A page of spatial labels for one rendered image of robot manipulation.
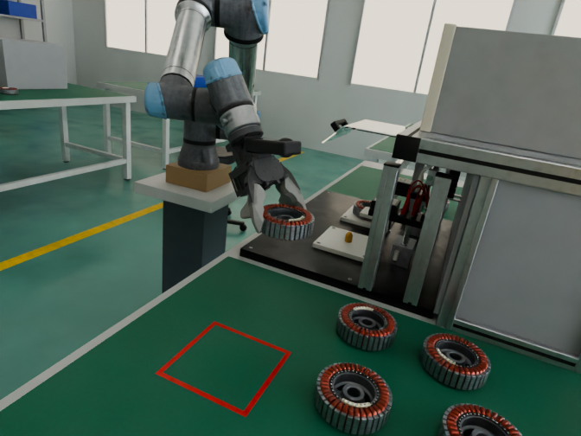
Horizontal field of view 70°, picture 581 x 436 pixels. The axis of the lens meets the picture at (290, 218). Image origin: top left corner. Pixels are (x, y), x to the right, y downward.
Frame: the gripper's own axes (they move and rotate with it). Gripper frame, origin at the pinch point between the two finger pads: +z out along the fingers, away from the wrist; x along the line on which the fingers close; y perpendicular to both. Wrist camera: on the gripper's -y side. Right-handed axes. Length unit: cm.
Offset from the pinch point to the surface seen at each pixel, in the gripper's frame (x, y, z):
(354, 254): -26.8, 9.2, 11.9
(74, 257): -21, 198, -36
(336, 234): -33.5, 17.7, 5.4
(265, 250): -10.9, 22.0, 2.9
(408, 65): -455, 162, -163
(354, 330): -0.8, -5.8, 22.9
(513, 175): -22.7, -33.6, 7.0
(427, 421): 4.7, -17.9, 36.2
